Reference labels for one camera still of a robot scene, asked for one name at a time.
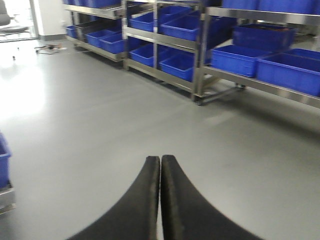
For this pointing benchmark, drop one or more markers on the blue bin left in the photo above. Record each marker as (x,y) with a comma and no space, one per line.
(5,154)

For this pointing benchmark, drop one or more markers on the steel shelving rack row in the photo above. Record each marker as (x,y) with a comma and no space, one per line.
(208,83)

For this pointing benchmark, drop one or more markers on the blue bin lower shelf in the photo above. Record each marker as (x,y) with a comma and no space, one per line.
(237,59)

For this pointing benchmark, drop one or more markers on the blue bin near right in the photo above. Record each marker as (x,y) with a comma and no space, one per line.
(296,69)

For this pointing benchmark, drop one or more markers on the gray office chair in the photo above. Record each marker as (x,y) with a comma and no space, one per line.
(9,24)

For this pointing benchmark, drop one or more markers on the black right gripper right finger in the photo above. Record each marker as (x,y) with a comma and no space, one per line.
(187,215)

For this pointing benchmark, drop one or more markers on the blue bin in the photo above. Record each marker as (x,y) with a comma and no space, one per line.
(5,154)
(296,69)

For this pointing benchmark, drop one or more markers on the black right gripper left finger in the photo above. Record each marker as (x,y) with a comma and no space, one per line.
(134,216)

